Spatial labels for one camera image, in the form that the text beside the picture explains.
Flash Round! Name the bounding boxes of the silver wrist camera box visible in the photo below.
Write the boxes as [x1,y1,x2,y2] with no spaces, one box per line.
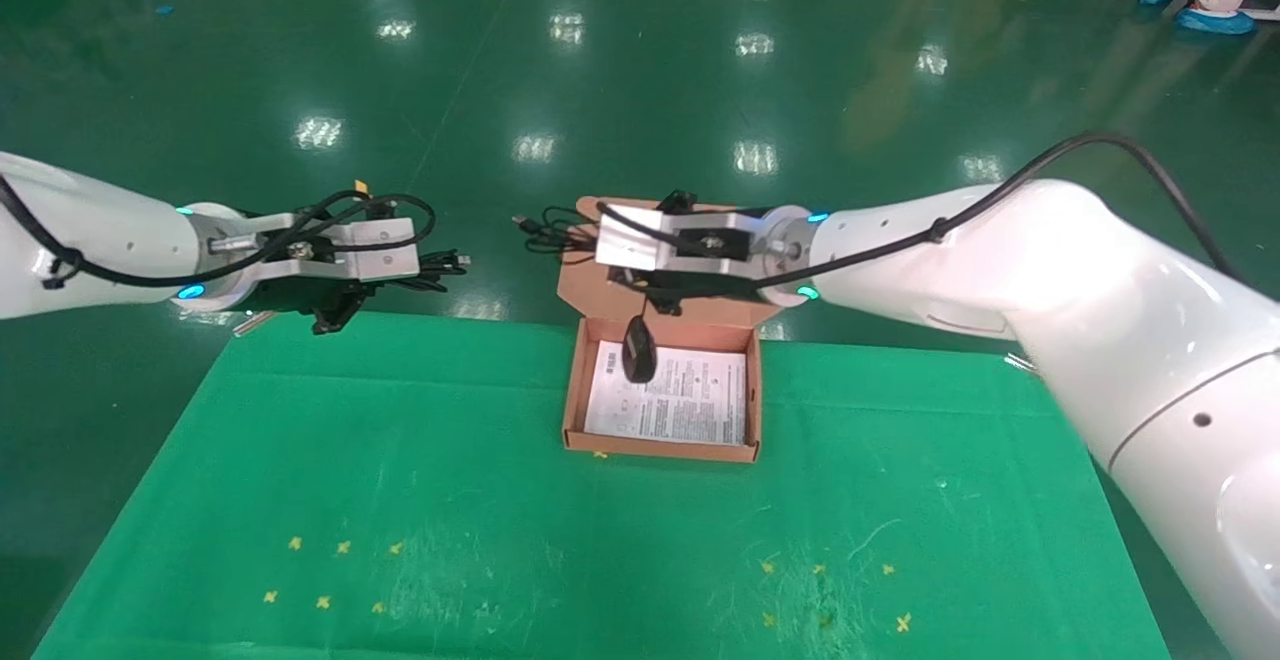
[205,215,421,284]
[596,208,766,273]

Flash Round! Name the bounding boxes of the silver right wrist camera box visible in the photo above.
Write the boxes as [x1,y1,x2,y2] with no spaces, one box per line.
[596,208,766,273]

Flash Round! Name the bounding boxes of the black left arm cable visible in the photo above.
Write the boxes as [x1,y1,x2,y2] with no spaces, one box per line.
[0,175,438,289]

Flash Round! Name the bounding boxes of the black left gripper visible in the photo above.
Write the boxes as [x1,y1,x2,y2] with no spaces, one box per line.
[245,278,368,337]

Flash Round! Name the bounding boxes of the open brown cardboard box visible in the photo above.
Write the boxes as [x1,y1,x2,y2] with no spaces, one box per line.
[555,197,786,465]

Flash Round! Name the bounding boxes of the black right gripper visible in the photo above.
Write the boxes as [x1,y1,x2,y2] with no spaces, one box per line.
[608,189,763,318]

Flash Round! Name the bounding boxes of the green table mat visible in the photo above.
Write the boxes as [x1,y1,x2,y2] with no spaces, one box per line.
[30,305,1171,660]

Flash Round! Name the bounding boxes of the black wired computer mouse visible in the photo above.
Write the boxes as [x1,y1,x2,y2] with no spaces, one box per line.
[512,205,661,385]

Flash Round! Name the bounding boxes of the white printed paper sheet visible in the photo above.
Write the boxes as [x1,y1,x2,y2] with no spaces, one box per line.
[583,340,749,446]

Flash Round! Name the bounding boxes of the black data cable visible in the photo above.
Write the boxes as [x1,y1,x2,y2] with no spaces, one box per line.
[385,250,472,294]

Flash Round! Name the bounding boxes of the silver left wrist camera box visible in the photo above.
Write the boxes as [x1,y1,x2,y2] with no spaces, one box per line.
[205,215,421,284]

